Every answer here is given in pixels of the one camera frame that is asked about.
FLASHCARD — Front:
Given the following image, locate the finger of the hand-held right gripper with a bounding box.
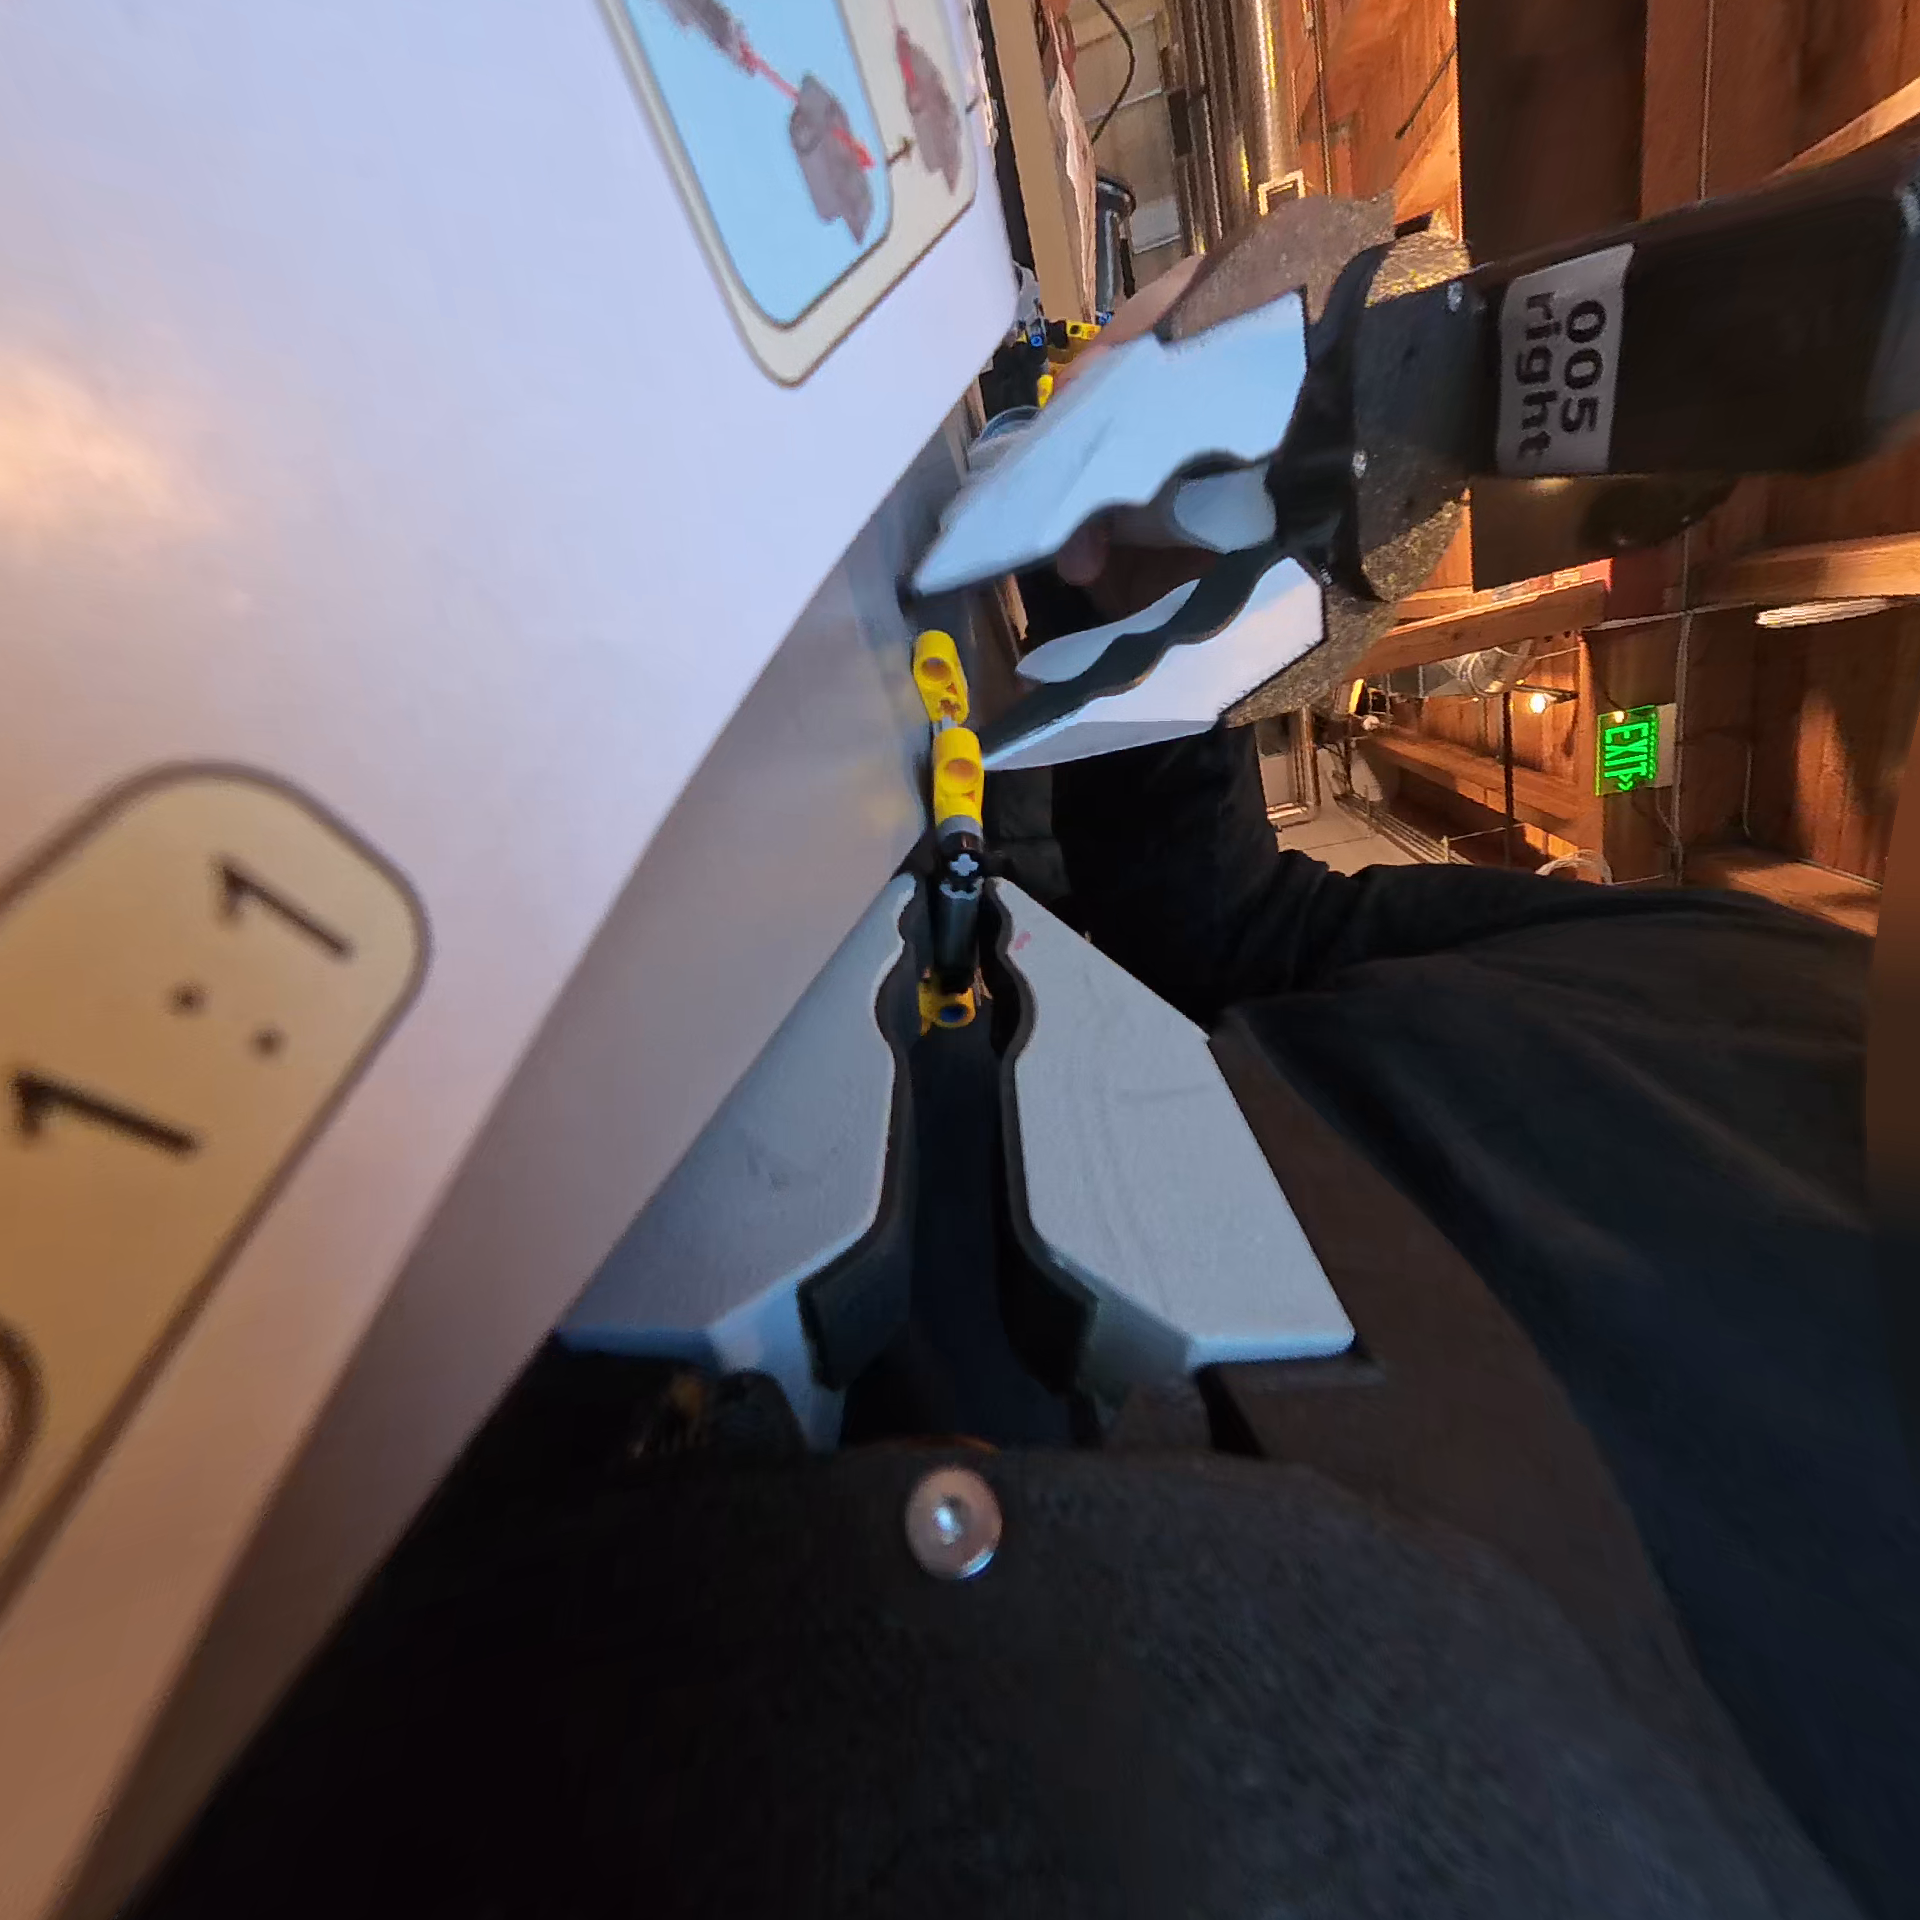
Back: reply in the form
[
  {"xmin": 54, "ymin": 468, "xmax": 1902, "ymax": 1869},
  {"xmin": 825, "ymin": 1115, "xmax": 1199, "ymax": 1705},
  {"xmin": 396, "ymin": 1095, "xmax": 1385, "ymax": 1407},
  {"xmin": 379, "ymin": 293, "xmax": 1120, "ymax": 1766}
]
[
  {"xmin": 974, "ymin": 555, "xmax": 1334, "ymax": 775},
  {"xmin": 907, "ymin": 288, "xmax": 1313, "ymax": 600}
]

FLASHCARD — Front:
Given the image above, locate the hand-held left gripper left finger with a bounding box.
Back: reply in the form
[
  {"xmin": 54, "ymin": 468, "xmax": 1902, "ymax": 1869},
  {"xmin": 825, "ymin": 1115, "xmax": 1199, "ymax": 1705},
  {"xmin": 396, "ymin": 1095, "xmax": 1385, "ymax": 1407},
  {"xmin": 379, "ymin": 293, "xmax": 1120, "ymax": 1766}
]
[{"xmin": 558, "ymin": 874, "xmax": 925, "ymax": 1450}]

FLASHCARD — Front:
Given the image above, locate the silver ventilation duct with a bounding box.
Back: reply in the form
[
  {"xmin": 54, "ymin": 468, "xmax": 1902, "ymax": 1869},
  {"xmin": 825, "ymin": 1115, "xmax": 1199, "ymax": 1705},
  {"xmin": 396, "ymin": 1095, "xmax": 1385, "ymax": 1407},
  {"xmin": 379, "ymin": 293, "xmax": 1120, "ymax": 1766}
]
[{"xmin": 1177, "ymin": 0, "xmax": 1311, "ymax": 264}]

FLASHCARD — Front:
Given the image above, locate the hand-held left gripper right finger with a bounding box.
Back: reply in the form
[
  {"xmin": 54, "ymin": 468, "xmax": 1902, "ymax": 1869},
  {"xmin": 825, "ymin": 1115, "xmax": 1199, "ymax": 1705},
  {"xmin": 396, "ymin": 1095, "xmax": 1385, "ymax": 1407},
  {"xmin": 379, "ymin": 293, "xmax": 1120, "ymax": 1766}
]
[{"xmin": 978, "ymin": 882, "xmax": 1356, "ymax": 1412}]

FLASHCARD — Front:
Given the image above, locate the open instruction booklet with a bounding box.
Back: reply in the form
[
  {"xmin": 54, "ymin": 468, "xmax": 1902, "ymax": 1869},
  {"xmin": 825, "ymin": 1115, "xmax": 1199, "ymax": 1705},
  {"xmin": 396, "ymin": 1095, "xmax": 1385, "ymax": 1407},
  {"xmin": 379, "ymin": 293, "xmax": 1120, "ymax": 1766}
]
[{"xmin": 0, "ymin": 0, "xmax": 1026, "ymax": 1920}]

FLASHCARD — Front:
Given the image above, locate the grey yellow brick assembly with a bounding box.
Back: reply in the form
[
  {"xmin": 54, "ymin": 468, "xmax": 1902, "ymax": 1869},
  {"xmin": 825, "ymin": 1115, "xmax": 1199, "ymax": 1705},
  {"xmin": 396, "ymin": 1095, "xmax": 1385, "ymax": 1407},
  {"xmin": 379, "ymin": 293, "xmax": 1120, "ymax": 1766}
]
[{"xmin": 918, "ymin": 724, "xmax": 996, "ymax": 1035}]

